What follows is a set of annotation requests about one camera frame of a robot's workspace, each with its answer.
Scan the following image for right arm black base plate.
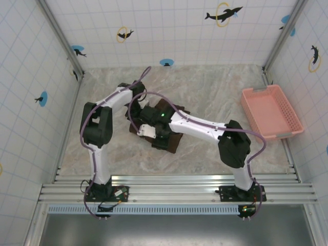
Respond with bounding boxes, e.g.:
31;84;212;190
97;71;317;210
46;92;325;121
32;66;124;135
214;183;267;203

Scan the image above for black connector board green light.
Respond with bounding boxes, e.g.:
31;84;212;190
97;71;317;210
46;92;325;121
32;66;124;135
238;204;257;220

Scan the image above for black fish yellow ring sticker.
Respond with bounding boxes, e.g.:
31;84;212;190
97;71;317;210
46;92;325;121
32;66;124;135
69;64;79;82

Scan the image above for diver blue circle sticker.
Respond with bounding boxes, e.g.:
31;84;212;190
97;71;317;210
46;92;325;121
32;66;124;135
34;91;49;107

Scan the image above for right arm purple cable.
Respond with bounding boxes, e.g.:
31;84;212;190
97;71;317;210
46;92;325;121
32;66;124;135
129;91;267;220

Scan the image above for shark blue circle sticker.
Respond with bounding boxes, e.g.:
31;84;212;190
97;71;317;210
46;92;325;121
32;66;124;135
71;45;87;57

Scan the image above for pink plastic basket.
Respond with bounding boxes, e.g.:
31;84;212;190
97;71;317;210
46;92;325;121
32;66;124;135
240;85;305;140

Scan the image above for grey metal panel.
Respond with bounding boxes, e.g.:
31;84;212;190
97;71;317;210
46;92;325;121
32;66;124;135
40;214;316;246

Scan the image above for small dolphin yellow ring sticker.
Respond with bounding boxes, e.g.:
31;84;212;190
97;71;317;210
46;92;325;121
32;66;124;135
116;25;135;44

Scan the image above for aluminium corner post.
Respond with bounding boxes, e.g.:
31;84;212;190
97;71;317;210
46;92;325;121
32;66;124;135
37;0;86;77
263;0;310;74

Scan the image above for aluminium mounting rail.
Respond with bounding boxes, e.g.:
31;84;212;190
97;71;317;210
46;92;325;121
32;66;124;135
38;175;318;205

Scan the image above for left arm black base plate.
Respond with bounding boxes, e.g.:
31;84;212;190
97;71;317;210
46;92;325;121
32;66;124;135
84;184;131;203

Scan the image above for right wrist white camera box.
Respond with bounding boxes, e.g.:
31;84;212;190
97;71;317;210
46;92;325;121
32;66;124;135
138;124;157;139

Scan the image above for upright dolphin yellow ring sticker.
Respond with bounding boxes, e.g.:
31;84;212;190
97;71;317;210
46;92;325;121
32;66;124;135
308;45;322;73

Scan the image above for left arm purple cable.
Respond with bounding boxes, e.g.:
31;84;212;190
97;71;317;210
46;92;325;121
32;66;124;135
79;66;152;220

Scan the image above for black whale sticker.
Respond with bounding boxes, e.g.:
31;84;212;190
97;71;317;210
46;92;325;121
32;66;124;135
204;11;231;23

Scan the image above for small green circuit board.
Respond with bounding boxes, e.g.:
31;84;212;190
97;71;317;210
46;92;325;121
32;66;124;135
114;187;129;198

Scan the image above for blue patch sticker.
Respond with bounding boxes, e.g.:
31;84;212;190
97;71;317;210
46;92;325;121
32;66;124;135
279;14;296;36

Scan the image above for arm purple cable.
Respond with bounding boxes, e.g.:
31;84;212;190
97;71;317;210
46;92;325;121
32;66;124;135
129;91;267;220
79;66;152;220

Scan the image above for large dolphin yellow ring sticker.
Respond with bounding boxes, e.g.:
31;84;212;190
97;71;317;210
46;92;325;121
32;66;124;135
216;2;244;28

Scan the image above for brown long pants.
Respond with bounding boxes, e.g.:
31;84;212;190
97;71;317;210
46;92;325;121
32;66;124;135
125;98;192;154

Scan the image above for white slotted cable duct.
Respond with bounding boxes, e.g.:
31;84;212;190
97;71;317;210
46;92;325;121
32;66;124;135
47;204;257;215

